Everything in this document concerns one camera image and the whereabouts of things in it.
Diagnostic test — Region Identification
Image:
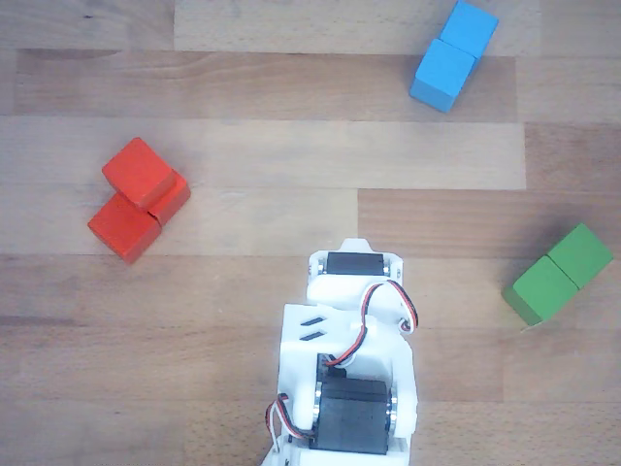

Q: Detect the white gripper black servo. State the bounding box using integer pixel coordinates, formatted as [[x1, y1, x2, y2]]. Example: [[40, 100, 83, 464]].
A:
[[305, 236, 420, 337]]

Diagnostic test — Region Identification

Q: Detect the small red cube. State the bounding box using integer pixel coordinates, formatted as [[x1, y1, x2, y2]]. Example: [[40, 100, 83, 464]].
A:
[[101, 137, 179, 210]]

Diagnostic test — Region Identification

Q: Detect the long green block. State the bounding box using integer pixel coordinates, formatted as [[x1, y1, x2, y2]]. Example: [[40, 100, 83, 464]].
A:
[[502, 222, 615, 327]]

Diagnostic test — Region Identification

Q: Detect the long blue block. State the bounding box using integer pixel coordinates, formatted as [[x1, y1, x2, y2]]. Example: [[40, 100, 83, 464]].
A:
[[409, 0, 500, 114]]

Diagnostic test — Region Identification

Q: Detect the long red block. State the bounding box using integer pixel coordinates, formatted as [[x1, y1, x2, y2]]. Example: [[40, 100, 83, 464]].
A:
[[87, 169, 192, 266]]

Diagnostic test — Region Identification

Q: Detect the red white gripper servo wire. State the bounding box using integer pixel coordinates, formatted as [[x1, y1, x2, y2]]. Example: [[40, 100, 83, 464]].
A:
[[323, 280, 419, 368]]

